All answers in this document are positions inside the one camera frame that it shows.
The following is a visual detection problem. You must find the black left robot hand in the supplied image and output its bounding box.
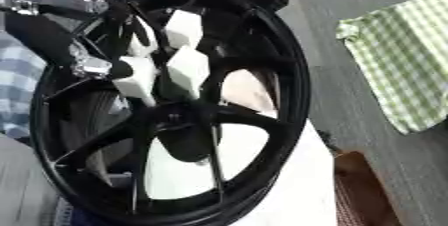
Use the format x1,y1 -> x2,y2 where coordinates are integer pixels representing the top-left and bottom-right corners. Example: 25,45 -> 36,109
3,0 -> 140,81

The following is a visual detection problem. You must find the black spoked wheel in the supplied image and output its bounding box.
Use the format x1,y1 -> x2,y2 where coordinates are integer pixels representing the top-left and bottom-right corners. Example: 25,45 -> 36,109
28,0 -> 314,226

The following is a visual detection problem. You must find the person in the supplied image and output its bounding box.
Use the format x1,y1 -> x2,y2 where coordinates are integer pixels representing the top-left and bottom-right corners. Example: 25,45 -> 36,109
0,31 -> 51,140

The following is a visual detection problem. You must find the brown box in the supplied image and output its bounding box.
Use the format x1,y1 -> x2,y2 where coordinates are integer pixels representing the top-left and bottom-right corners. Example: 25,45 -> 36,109
332,150 -> 405,226

